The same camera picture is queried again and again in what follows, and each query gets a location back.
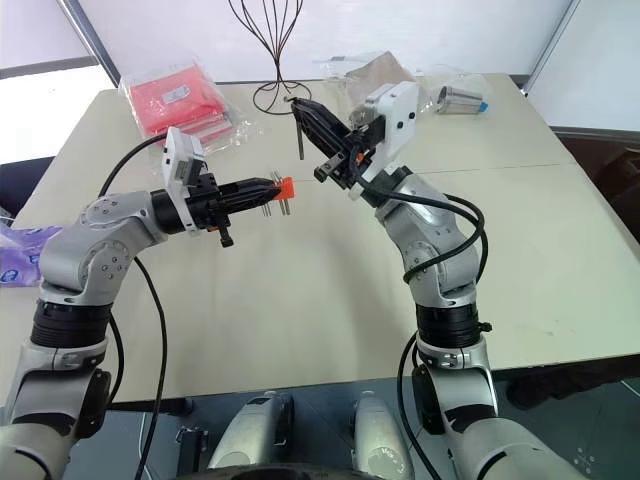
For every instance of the purple plastic bag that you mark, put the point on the purple plastic bag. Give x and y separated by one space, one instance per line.
22 255

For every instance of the orange hex key holder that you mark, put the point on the orange hex key holder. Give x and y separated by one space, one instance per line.
286 188

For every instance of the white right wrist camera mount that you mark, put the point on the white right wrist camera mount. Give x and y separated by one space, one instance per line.
400 115

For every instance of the brown item in clear bag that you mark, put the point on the brown item in clear bag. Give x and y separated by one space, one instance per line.
375 72

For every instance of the metal cup with blue cap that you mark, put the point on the metal cup with blue cap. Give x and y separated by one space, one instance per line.
457 99

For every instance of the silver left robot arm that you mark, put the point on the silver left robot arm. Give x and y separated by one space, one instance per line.
100 235

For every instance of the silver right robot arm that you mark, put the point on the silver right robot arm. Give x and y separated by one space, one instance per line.
435 225

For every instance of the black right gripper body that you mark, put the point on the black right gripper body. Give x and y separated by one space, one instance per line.
357 150

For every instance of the dark hex key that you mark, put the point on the dark hex key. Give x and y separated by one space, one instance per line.
301 140

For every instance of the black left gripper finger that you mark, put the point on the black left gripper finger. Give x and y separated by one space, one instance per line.
245 187
245 201

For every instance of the grey aluminium frame post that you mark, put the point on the grey aluminium frame post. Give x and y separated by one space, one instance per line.
552 42
92 40

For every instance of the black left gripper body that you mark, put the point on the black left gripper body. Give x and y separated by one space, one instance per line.
204 200

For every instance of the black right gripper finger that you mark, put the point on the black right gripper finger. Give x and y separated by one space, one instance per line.
322 137
325 116

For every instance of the silver rounded shell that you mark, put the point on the silver rounded shell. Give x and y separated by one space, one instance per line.
255 430
380 435

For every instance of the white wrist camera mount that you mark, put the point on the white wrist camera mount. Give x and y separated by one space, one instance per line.
175 150
400 115

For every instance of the red packet in clear bag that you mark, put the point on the red packet in clear bag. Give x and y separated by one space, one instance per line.
175 102

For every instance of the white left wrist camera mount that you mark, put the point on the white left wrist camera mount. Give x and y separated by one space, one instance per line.
175 150

